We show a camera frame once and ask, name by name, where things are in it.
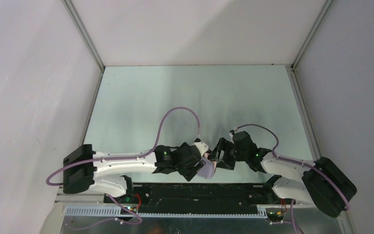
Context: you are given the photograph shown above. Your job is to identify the pink folding umbrella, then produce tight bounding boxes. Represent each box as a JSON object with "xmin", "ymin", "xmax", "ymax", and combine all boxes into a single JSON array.
[{"xmin": 203, "ymin": 152, "xmax": 214, "ymax": 161}]

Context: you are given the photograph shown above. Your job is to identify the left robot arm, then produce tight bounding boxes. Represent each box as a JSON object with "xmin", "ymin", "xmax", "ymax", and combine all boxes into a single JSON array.
[{"xmin": 62, "ymin": 141, "xmax": 216, "ymax": 197}]

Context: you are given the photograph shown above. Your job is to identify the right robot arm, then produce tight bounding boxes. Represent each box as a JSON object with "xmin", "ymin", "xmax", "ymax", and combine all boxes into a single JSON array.
[{"xmin": 208, "ymin": 131, "xmax": 357, "ymax": 217}]

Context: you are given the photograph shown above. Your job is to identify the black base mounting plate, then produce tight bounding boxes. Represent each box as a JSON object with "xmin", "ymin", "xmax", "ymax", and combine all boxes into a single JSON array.
[{"xmin": 116, "ymin": 183, "xmax": 282, "ymax": 215}]

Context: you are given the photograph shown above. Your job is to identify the left controller board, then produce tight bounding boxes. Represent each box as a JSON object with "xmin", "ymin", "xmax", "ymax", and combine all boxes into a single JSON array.
[{"xmin": 120, "ymin": 207, "xmax": 137, "ymax": 215}]

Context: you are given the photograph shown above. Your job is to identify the controller board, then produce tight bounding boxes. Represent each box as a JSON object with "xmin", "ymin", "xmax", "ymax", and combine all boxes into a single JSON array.
[
  {"xmin": 266, "ymin": 212, "xmax": 286, "ymax": 225},
  {"xmin": 120, "ymin": 207, "xmax": 137, "ymax": 215}
]

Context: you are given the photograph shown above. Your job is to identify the right controller board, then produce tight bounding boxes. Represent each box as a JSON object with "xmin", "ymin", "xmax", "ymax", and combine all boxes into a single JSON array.
[{"xmin": 266, "ymin": 212, "xmax": 286, "ymax": 225}]

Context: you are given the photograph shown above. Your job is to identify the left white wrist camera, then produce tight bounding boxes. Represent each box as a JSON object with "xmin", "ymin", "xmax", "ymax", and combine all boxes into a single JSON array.
[{"xmin": 192, "ymin": 138, "xmax": 210, "ymax": 157}]

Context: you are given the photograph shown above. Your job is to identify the aluminium frame rail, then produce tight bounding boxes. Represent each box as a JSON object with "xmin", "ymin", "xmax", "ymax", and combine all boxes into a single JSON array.
[{"xmin": 55, "ymin": 184, "xmax": 349, "ymax": 220}]

